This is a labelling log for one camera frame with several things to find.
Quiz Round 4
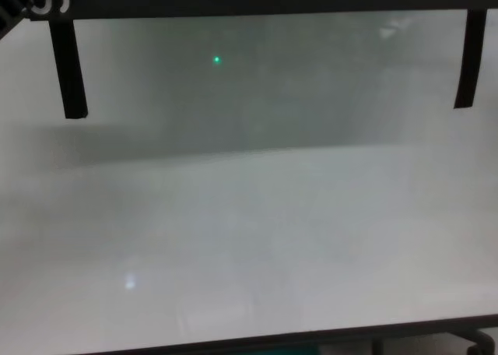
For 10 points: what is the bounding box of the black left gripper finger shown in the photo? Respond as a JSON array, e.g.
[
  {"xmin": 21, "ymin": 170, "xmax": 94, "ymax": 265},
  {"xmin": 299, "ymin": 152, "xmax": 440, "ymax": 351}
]
[{"xmin": 0, "ymin": 0, "xmax": 34, "ymax": 40}]

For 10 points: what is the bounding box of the short black tape strip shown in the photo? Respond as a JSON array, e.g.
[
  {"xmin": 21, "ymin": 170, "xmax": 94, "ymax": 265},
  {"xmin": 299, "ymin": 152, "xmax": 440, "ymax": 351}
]
[
  {"xmin": 453, "ymin": 9, "xmax": 488, "ymax": 111},
  {"xmin": 48, "ymin": 19, "xmax": 89, "ymax": 121}
]

